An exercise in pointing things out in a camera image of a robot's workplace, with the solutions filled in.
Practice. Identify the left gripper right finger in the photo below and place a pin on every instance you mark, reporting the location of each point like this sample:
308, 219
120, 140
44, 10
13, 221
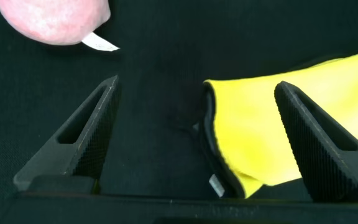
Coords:
328, 168

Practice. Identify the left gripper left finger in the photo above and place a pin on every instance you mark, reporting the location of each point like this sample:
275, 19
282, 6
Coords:
51, 161

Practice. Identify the yellow microfibre towel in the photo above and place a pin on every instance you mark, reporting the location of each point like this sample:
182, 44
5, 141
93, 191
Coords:
259, 124

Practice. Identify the pink plush peach toy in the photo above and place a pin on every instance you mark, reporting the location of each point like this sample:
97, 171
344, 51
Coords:
54, 18

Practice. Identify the black fabric table cover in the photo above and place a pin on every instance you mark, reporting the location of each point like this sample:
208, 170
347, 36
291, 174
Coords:
160, 46

